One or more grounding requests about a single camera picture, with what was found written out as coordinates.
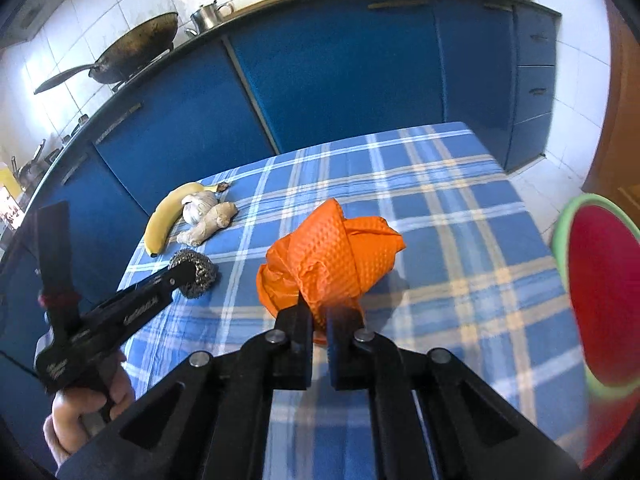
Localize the orange plastic bag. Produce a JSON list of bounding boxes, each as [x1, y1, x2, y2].
[[256, 198, 406, 346]]

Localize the blue kitchen base cabinets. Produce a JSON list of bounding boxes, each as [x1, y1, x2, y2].
[[0, 0, 563, 461]]

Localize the person's left hand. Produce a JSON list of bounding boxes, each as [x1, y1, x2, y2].
[[42, 350, 136, 467]]

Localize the blue plaid tablecloth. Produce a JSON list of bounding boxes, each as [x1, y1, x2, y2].
[[124, 124, 587, 460]]

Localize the steel wool scrubber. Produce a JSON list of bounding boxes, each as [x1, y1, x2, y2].
[[169, 248, 218, 299]]

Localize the yellow banana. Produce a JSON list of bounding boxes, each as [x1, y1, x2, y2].
[[143, 182, 229, 257]]

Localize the red plastic basin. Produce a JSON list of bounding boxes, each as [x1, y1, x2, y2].
[[582, 390, 639, 468]]

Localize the garlic bulb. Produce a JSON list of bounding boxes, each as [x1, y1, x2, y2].
[[181, 191, 218, 226]]

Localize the ginger root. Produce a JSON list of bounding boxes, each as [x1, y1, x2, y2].
[[177, 202, 239, 247]]

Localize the red bin with green rim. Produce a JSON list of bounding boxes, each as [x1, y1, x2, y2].
[[551, 193, 639, 400]]

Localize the wooden door with glass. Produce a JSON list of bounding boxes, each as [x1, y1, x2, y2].
[[582, 0, 640, 222]]

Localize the black wok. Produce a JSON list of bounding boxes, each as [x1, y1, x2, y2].
[[34, 12, 178, 94]]

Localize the steel teapot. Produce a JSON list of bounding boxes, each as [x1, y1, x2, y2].
[[186, 1, 235, 37]]

